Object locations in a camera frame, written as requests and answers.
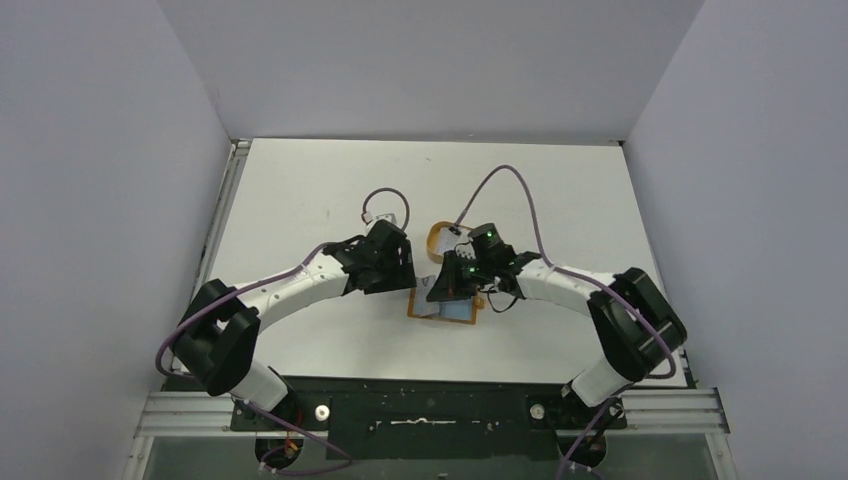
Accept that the orange leather card holder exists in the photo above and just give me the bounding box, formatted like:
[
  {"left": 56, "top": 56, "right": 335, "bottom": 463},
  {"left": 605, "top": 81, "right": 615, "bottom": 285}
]
[{"left": 406, "top": 289, "right": 486, "bottom": 325}]

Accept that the orange plastic tray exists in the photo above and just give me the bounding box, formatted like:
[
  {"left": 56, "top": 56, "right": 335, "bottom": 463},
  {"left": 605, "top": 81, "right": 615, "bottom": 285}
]
[{"left": 426, "top": 221, "right": 475, "bottom": 265}]

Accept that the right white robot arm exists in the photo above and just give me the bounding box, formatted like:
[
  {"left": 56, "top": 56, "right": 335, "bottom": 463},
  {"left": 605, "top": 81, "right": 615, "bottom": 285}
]
[{"left": 427, "top": 223, "right": 688, "bottom": 427}]

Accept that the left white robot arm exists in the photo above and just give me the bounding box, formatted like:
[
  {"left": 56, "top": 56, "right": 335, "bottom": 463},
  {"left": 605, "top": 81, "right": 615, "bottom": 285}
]
[{"left": 163, "top": 220, "right": 416, "bottom": 429}]

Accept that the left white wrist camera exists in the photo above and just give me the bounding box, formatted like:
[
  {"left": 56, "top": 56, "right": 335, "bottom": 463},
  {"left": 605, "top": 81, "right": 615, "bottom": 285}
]
[{"left": 373, "top": 213, "right": 397, "bottom": 226}]

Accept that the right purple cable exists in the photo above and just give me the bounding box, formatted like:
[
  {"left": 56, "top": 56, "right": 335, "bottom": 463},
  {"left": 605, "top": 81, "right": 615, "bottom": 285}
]
[{"left": 450, "top": 165, "right": 677, "bottom": 480}]

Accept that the purple cable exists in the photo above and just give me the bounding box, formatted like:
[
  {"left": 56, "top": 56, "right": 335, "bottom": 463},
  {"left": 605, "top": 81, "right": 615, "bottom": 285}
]
[
  {"left": 450, "top": 165, "right": 677, "bottom": 480},
  {"left": 154, "top": 188, "right": 412, "bottom": 478}
]

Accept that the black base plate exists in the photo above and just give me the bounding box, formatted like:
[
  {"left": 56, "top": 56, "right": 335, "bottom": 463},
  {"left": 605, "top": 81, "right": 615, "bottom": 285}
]
[{"left": 231, "top": 376, "right": 627, "bottom": 461}]

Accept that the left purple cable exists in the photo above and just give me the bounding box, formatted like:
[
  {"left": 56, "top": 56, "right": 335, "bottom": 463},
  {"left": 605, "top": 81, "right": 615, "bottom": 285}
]
[{"left": 154, "top": 188, "right": 412, "bottom": 478}]

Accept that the aluminium frame rail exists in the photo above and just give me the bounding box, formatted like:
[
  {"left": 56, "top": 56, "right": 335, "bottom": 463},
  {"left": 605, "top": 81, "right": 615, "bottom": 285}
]
[{"left": 134, "top": 389, "right": 729, "bottom": 438}]

